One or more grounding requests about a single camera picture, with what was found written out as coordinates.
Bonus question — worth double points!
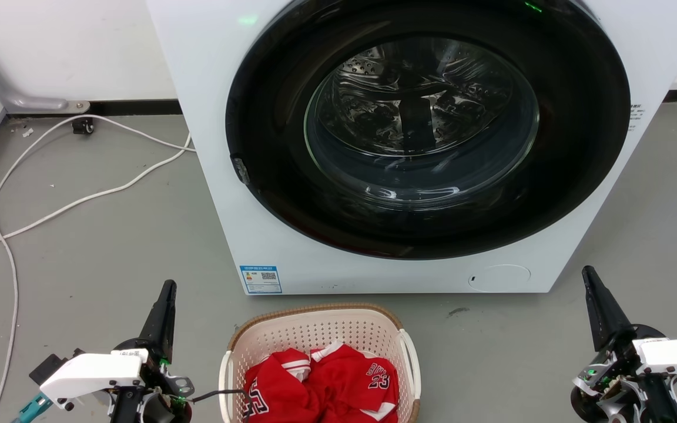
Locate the red basketball jersey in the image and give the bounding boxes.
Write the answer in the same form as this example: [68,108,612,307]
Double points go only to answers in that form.
[243,343,400,423]

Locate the round white filter cover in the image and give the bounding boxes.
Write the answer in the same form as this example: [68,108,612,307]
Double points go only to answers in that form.
[468,264,531,293]

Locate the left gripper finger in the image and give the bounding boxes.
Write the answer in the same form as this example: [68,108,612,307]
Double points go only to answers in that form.
[159,280,177,362]
[139,280,170,354]

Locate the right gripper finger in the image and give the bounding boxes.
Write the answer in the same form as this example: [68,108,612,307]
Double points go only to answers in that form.
[582,266,614,352]
[588,266,634,344]

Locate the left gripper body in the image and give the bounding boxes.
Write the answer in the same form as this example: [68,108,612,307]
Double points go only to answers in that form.
[106,338,196,423]

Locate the teal cable connector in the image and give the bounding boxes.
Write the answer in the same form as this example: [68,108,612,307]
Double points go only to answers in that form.
[12,394,54,423]

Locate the white front-load washing machine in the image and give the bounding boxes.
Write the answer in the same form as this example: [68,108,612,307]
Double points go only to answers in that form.
[146,0,677,296]

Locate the blue energy label sticker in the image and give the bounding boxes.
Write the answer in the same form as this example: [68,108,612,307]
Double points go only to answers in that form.
[240,266,283,294]

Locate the black round washer door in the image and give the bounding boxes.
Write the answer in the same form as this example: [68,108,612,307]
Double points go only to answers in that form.
[225,0,632,260]

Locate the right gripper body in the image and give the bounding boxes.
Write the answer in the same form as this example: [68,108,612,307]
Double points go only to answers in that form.
[570,323,677,423]

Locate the beige perforated laundry basket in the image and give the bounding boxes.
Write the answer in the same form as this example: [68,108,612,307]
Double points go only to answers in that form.
[219,303,422,423]

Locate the white power cable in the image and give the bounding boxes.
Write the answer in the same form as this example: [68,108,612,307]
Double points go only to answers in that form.
[0,113,197,423]
[0,134,193,271]

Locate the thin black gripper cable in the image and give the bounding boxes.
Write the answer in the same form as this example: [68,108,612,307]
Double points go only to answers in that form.
[189,388,254,421]

